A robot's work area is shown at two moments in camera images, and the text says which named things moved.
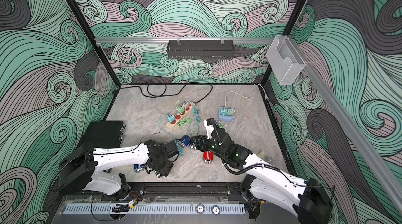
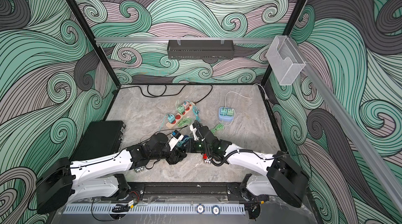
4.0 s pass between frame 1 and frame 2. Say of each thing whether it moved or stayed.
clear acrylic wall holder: stayed
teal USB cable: moved
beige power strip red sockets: stayed
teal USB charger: stayed
